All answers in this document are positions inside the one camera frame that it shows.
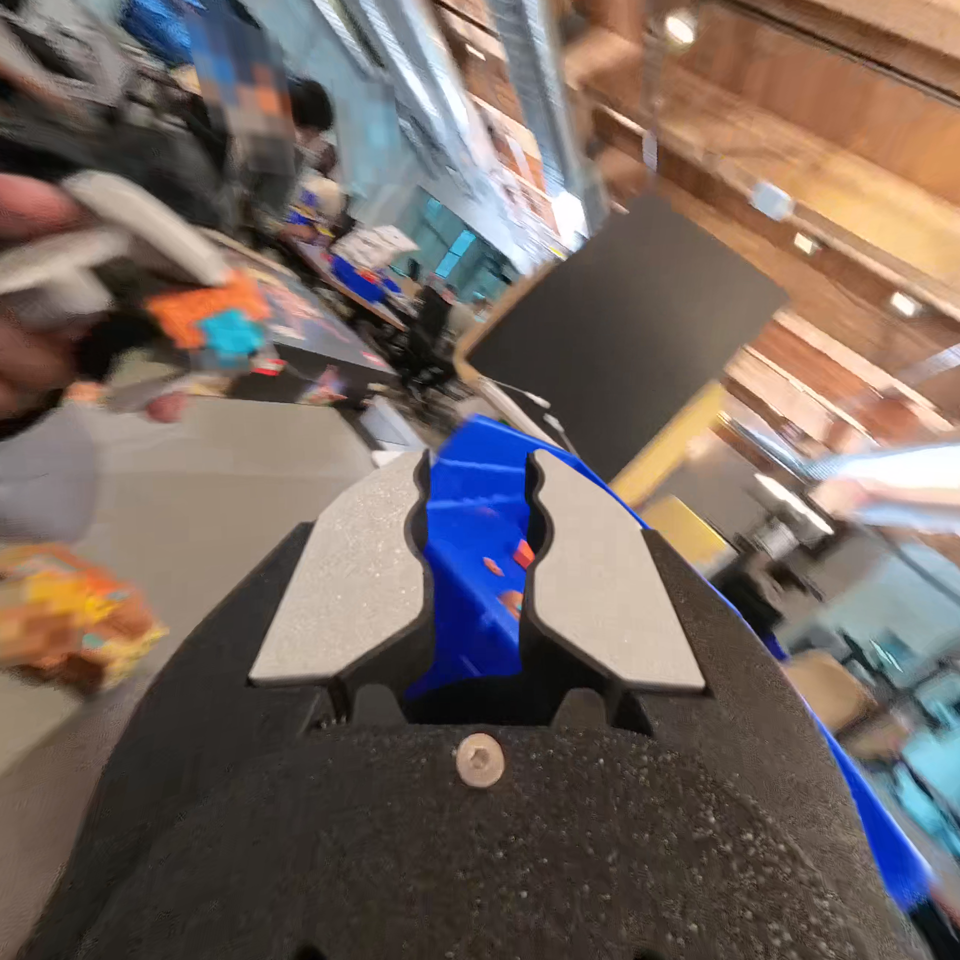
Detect black board panel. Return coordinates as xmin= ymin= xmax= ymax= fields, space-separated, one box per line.
xmin=453 ymin=193 xmax=790 ymax=483

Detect multicoloured toy brick assembly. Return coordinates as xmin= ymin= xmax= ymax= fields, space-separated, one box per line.
xmin=0 ymin=543 xmax=170 ymax=696

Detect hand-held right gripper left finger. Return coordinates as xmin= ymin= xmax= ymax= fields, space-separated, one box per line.
xmin=249 ymin=448 xmax=438 ymax=687

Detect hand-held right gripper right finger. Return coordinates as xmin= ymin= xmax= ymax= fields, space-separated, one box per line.
xmin=521 ymin=448 xmax=706 ymax=693

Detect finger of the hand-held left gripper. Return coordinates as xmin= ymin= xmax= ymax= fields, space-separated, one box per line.
xmin=0 ymin=228 xmax=132 ymax=316
xmin=63 ymin=171 xmax=230 ymax=288

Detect orange and teal brick cluster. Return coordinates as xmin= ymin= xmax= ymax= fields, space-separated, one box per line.
xmin=144 ymin=271 xmax=273 ymax=370

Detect silver spiral ventilation duct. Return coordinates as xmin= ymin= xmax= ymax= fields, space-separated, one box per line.
xmin=487 ymin=0 xmax=609 ymax=249

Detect person's left hand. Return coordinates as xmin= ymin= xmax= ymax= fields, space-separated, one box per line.
xmin=0 ymin=176 xmax=189 ymax=425

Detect white ceiling sensor box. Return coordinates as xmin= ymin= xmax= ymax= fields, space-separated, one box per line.
xmin=750 ymin=180 xmax=795 ymax=222

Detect printed cardboard box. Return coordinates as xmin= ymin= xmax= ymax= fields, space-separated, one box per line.
xmin=225 ymin=247 xmax=400 ymax=408

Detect blue plastic bin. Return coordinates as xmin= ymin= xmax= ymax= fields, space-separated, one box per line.
xmin=405 ymin=414 xmax=936 ymax=914

